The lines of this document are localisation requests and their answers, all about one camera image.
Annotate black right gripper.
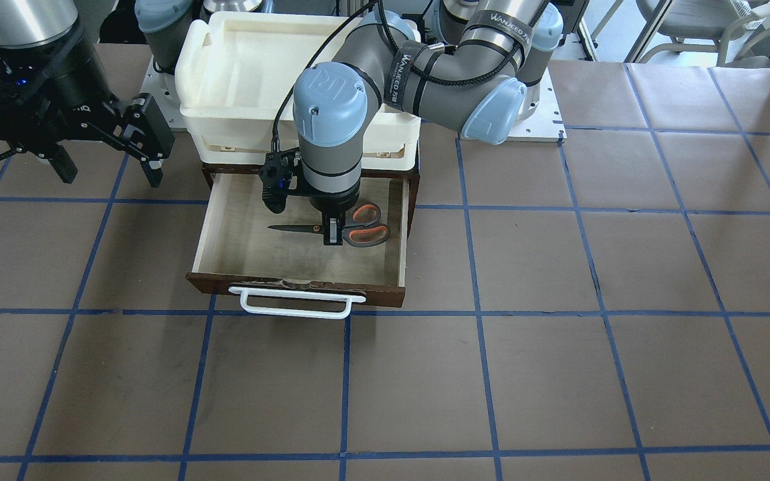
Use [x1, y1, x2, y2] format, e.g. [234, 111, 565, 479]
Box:
[0, 21, 175, 188]

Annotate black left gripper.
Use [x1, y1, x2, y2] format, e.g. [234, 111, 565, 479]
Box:
[259, 150, 360, 246]

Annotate grey scissors with orange handles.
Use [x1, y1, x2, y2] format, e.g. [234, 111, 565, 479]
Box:
[268, 203, 390, 249]

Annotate wooden drawer with white handle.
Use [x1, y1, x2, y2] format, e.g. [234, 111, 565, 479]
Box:
[186, 173, 412, 308]

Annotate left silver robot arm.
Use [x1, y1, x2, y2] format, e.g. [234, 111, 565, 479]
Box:
[259, 1, 564, 247]

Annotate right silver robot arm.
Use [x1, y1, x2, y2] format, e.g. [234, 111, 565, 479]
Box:
[0, 1, 175, 188]

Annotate dark wooden drawer cabinet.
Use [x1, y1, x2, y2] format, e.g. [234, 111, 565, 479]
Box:
[193, 135, 421, 230]

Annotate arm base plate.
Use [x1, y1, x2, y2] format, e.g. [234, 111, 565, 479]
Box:
[140, 57, 186, 132]
[459, 67, 567, 144]

